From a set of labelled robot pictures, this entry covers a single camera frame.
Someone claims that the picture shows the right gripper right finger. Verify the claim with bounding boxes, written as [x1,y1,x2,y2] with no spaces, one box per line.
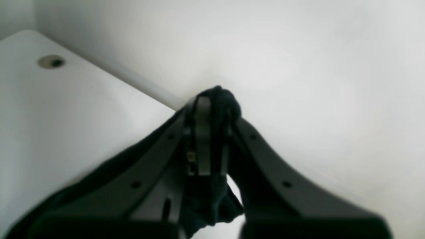
[221,110,392,239]

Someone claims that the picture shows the black graphic T-shirt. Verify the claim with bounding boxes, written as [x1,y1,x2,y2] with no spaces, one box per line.
[6,86,243,239]

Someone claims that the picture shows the left table cable grommet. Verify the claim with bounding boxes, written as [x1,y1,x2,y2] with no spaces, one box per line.
[37,55,66,69]

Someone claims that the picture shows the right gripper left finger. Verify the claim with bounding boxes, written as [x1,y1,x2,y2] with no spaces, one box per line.
[30,96,212,239]

